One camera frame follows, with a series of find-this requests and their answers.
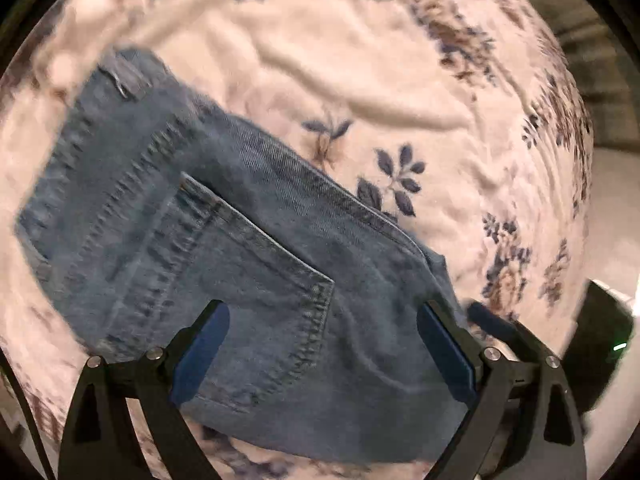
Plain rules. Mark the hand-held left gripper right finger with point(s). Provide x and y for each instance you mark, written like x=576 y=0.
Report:
x=446 y=357

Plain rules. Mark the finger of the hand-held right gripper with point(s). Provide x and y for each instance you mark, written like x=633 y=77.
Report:
x=492 y=323

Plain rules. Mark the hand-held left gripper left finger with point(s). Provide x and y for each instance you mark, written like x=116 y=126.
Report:
x=199 y=357

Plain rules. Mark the blue denim pants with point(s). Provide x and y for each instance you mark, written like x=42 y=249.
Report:
x=260 y=270

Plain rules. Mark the floral fleece blanket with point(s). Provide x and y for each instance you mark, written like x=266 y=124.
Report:
x=380 y=75

